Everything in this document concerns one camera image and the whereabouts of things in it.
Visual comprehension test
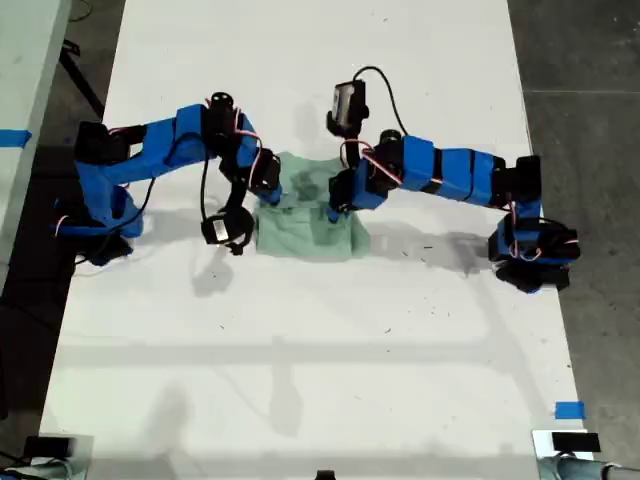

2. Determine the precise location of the black camera cable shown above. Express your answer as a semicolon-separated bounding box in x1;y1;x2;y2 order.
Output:
352;65;411;139
198;149;214;224

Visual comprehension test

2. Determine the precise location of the black stand leg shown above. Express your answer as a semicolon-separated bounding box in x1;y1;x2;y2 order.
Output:
58;42;106;119

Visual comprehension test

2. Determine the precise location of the pale grey clamp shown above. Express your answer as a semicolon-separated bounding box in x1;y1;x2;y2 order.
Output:
537;455;640;480
0;462;69;480

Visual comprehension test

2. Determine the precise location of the black camera box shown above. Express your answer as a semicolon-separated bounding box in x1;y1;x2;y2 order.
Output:
199;207;255;257
325;79;370;139

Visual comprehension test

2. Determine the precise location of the black camera stalk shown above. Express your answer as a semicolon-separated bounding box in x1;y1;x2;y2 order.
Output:
344;130;366;169
224;172;249;214

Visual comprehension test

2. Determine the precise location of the small black box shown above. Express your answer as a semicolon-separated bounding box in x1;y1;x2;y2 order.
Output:
23;435;74;459
551;432;601;454

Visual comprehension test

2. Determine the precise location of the pale side table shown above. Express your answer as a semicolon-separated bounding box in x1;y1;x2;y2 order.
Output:
0;0;74;291

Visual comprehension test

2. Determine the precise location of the pale green T-shirt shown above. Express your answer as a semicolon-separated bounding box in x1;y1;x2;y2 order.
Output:
254;151;372;265

